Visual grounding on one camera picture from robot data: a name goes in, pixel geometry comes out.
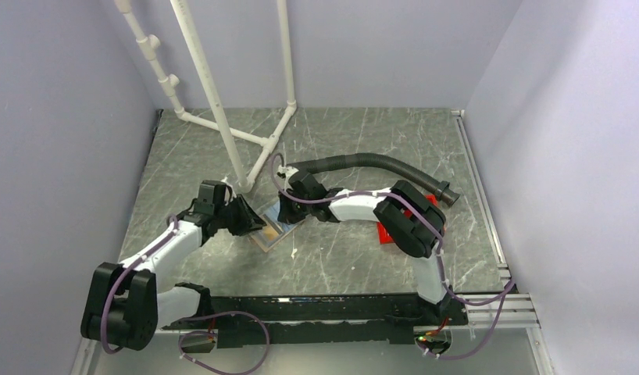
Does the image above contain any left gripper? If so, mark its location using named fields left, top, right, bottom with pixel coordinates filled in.
left=215, top=194, right=266, bottom=237

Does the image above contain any beige card holder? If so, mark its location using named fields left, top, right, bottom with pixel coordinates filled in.
left=248, top=202, right=299, bottom=252

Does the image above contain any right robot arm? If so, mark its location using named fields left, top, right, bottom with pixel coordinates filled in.
left=276, top=171, right=451, bottom=324

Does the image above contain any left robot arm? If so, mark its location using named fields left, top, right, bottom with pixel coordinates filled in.
left=80, top=180, right=266, bottom=354

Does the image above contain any red plastic bin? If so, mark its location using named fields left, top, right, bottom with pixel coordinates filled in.
left=377, top=195, right=439, bottom=245

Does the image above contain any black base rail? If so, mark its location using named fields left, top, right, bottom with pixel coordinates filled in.
left=166, top=293, right=469, bottom=348

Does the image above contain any black corrugated hose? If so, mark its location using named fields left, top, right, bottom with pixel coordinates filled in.
left=287, top=152, right=461, bottom=207

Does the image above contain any white PVC pipe frame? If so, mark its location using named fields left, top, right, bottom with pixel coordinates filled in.
left=114, top=0, right=298, bottom=192

